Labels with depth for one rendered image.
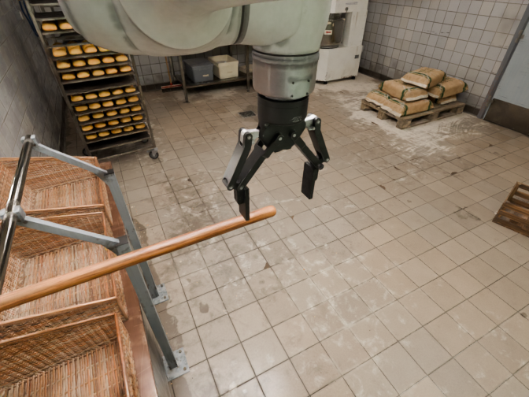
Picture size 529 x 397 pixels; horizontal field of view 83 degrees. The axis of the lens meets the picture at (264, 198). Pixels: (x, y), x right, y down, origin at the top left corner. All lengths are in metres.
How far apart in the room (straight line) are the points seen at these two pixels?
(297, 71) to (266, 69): 0.04
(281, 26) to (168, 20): 0.14
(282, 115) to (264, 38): 0.10
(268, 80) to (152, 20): 0.17
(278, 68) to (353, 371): 1.67
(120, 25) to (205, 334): 1.76
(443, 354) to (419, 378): 0.22
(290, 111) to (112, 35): 0.23
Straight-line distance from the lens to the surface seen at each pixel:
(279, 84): 0.41
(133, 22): 0.32
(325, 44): 5.62
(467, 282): 2.50
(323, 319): 1.98
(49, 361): 1.37
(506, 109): 5.09
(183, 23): 0.29
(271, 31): 0.38
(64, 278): 0.72
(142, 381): 1.25
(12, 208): 1.05
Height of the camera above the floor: 1.69
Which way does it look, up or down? 38 degrees down
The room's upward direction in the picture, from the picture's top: straight up
